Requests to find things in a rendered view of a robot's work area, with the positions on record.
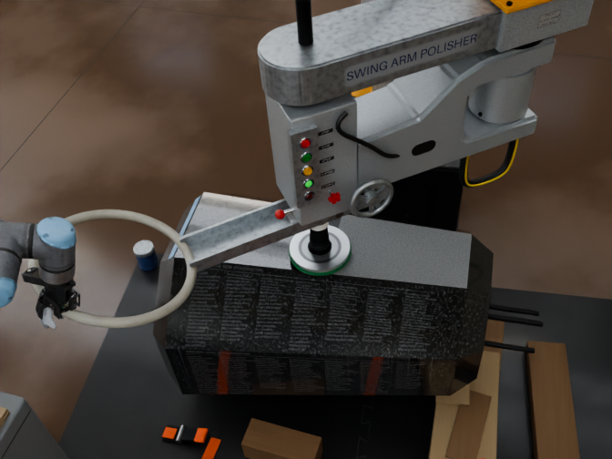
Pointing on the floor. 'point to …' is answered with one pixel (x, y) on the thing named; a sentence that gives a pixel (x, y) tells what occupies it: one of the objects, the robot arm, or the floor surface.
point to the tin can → (146, 255)
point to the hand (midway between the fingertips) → (52, 319)
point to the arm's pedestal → (25, 433)
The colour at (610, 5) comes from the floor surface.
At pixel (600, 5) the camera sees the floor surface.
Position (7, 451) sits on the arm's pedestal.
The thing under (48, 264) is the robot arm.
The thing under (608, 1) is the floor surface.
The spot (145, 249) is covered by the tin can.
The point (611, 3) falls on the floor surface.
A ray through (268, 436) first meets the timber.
